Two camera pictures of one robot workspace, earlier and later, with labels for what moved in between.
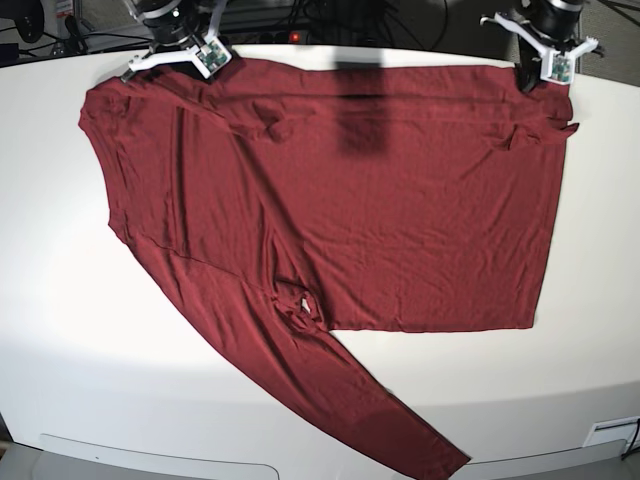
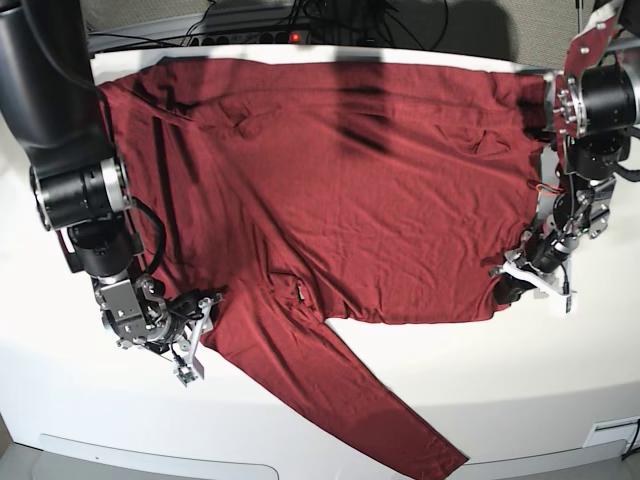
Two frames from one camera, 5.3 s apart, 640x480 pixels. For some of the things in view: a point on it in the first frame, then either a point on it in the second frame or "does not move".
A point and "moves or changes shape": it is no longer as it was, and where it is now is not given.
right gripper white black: x=542 y=57 → x=542 y=261
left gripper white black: x=208 y=52 → x=181 y=324
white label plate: x=612 y=431 does not move
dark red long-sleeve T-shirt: x=316 y=195 moves or changes shape
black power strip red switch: x=265 y=37 does not move
